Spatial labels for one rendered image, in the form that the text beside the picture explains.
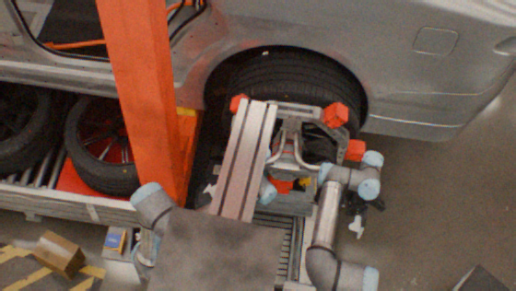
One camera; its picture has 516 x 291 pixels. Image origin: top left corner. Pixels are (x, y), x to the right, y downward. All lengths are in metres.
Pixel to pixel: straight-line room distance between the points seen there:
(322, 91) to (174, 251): 1.48
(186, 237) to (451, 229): 2.66
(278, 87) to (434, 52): 0.67
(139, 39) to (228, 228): 0.77
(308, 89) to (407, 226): 1.40
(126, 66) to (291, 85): 0.86
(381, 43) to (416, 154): 1.57
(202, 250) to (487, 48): 1.64
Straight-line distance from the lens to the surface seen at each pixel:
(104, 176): 3.09
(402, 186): 3.73
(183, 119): 3.00
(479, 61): 2.55
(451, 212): 3.75
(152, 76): 1.92
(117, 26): 1.77
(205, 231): 1.22
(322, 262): 1.83
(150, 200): 1.91
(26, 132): 3.34
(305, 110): 2.53
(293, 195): 3.30
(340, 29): 2.38
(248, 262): 1.20
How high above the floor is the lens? 3.15
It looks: 58 degrees down
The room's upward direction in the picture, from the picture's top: 6 degrees clockwise
